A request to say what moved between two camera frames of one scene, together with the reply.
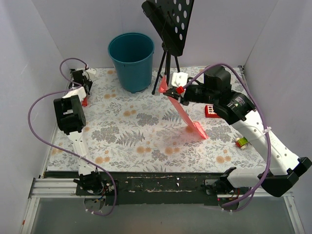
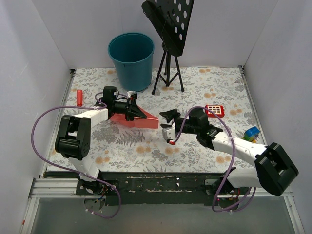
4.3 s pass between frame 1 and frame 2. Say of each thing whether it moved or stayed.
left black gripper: moved
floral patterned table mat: stayed
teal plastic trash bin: stayed
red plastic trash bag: moved
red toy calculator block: stayed
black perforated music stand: stayed
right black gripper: moved
